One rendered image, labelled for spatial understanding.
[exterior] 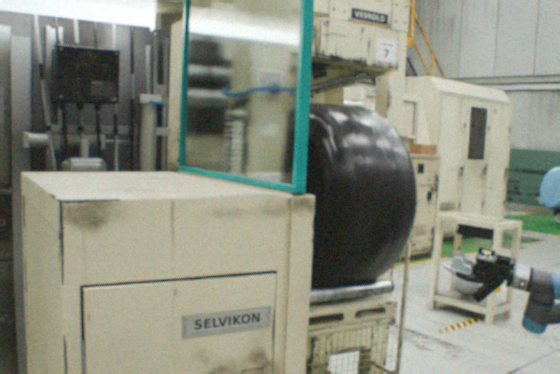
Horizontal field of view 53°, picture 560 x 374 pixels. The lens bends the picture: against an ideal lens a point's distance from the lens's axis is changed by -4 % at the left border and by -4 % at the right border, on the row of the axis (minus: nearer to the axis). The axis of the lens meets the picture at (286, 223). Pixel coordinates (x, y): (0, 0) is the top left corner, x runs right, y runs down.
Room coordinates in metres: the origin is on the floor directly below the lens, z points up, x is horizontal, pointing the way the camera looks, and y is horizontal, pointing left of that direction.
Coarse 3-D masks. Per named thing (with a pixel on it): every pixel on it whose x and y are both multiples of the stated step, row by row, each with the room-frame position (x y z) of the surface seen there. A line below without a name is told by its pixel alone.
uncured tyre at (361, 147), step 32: (320, 128) 1.69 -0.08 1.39; (352, 128) 1.68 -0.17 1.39; (384, 128) 1.75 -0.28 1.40; (320, 160) 1.66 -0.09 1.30; (352, 160) 1.61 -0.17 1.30; (384, 160) 1.66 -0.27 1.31; (320, 192) 2.16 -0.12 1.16; (352, 192) 1.59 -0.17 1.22; (384, 192) 1.63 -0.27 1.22; (416, 192) 1.73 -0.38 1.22; (320, 224) 2.13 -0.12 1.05; (352, 224) 1.59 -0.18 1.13; (384, 224) 1.64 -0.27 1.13; (320, 256) 1.65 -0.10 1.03; (352, 256) 1.63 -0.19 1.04; (384, 256) 1.69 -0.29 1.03
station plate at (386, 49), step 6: (378, 42) 2.19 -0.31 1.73; (384, 42) 2.20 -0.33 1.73; (390, 42) 2.22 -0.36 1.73; (396, 42) 2.23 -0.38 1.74; (378, 48) 2.19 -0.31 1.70; (384, 48) 2.20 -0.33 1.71; (390, 48) 2.22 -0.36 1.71; (378, 54) 2.19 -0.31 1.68; (384, 54) 2.20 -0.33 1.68; (390, 54) 2.22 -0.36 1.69; (384, 60) 2.20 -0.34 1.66; (390, 60) 2.22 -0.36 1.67
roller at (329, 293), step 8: (384, 280) 1.83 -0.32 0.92; (392, 280) 1.83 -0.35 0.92; (312, 288) 1.69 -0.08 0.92; (320, 288) 1.70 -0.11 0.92; (328, 288) 1.71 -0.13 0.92; (336, 288) 1.72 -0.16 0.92; (344, 288) 1.73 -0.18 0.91; (352, 288) 1.74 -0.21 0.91; (360, 288) 1.76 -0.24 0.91; (368, 288) 1.77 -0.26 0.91; (376, 288) 1.79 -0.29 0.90; (384, 288) 1.80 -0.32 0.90; (392, 288) 1.82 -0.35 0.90; (312, 296) 1.67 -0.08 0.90; (320, 296) 1.68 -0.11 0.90; (328, 296) 1.70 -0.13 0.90; (336, 296) 1.71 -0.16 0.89; (344, 296) 1.73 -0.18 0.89; (352, 296) 1.75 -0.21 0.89
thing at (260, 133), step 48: (192, 0) 1.37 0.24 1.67; (240, 0) 1.14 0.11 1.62; (288, 0) 0.98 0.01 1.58; (192, 48) 1.36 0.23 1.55; (240, 48) 1.14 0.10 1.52; (288, 48) 0.98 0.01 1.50; (192, 96) 1.35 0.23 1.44; (240, 96) 1.13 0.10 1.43; (288, 96) 0.97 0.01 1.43; (192, 144) 1.34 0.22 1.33; (240, 144) 1.12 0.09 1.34; (288, 144) 0.97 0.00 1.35
